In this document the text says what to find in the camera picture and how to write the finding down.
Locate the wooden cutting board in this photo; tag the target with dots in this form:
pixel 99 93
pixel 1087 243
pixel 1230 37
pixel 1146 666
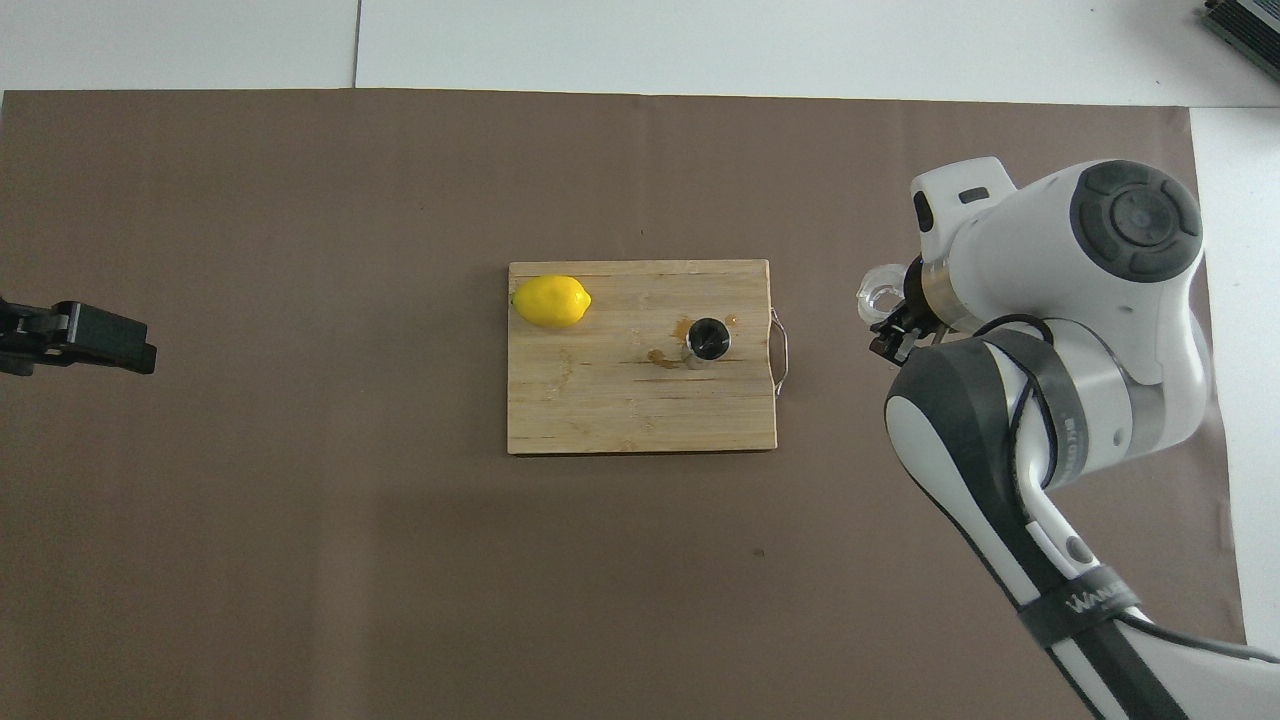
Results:
pixel 600 400

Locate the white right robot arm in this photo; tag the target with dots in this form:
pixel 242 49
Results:
pixel 1050 260

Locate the small clear glass cup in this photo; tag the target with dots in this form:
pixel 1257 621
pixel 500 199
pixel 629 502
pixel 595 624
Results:
pixel 880 292

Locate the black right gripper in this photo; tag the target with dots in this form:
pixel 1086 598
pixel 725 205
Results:
pixel 922 295

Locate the grey ribbed device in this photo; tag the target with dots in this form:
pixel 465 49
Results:
pixel 1245 30

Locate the brown paper table mat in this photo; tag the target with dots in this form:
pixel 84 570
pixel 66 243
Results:
pixel 300 560

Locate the yellow lemon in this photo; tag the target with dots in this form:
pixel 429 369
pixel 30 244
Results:
pixel 550 302

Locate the steel double jigger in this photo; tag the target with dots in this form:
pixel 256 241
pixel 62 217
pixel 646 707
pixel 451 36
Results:
pixel 708 340

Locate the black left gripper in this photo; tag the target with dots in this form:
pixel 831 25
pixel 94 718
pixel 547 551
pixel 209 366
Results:
pixel 30 337

